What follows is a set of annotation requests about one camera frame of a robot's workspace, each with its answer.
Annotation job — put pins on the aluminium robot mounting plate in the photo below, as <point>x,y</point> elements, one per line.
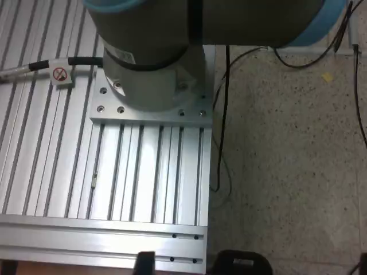
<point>149,117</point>

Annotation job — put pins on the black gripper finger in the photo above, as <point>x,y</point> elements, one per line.
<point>362,267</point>
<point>145,263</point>

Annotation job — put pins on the aluminium slotted robot stand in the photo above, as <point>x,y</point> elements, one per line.
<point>129,172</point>

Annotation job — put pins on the grey UR5e robot arm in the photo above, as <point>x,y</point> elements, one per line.
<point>143,28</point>

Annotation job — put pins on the yellow tape scrap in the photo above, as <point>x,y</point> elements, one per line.
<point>327,76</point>

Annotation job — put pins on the small metal slot nut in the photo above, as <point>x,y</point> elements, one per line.
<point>95,179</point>

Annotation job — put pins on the white warning tag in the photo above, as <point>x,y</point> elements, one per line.
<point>60,75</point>

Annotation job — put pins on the black plastic block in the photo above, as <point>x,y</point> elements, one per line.
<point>241,257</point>

